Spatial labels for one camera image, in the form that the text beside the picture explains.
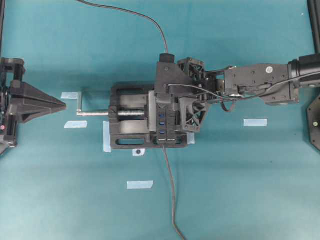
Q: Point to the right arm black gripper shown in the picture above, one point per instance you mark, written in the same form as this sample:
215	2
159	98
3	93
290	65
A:
205	89

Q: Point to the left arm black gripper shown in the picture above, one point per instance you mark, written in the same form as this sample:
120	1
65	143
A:
11	84

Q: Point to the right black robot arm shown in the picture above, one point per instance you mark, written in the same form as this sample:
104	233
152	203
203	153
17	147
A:
276	84

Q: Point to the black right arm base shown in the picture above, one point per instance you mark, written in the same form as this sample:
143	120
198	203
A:
313	121

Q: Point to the black multi-port USB hub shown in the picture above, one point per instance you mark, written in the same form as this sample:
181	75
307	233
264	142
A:
166	121

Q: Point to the blue tape vise right edge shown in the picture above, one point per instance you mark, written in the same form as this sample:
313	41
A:
191	140

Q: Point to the blue tape vise edge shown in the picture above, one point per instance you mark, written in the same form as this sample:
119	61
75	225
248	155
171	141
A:
106	137
191	140

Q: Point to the blue tape right side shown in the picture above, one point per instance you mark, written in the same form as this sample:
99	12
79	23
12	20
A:
256	122

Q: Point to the black bench vise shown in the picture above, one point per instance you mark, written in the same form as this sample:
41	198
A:
132	116

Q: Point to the blue tape left of vise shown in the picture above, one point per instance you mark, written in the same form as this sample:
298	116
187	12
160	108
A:
77	124

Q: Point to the blue tape vise left edge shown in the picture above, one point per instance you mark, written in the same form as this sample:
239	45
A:
106	137

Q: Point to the blue tape bottom centre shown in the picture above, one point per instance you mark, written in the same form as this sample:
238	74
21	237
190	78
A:
139	185

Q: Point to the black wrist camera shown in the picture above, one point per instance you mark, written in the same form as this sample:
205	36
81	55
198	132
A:
174	80

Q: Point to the blue tape near handle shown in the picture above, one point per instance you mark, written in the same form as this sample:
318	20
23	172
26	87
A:
69	95

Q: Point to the silver vise crank handle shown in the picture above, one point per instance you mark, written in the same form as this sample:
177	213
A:
81	113

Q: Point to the black frame post left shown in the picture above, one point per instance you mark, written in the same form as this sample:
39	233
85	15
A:
2	18

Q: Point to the black frame post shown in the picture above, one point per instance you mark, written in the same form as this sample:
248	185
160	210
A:
314	16
2	18

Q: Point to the black frame post right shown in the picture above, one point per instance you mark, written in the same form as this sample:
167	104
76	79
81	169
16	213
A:
314	16

